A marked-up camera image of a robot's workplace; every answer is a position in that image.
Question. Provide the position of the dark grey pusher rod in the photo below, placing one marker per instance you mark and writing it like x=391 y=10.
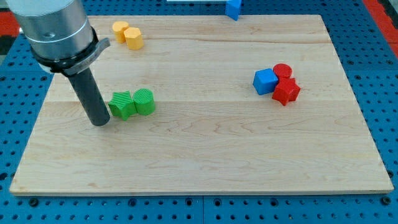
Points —
x=90 y=97

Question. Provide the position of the green star block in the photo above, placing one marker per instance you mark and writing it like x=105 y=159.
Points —
x=122 y=105

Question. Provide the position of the green cylinder block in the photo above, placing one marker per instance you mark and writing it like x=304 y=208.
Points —
x=144 y=101

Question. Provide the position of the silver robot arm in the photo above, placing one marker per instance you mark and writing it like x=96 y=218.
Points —
x=62 y=40

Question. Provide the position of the blue cube block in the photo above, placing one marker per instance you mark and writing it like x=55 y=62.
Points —
x=265 y=81

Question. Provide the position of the red star block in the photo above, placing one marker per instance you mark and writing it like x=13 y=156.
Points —
x=286 y=90

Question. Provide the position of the yellow cylinder block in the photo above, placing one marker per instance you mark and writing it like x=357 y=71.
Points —
x=118 y=28

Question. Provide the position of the yellow hexagon block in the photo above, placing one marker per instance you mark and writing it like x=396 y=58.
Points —
x=133 y=37

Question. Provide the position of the light wooden board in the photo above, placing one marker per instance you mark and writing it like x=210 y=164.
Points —
x=210 y=133

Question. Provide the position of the blue block at top edge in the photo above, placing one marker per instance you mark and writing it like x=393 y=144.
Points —
x=233 y=9

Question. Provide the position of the red cylinder block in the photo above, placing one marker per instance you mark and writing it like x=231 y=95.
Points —
x=282 y=70

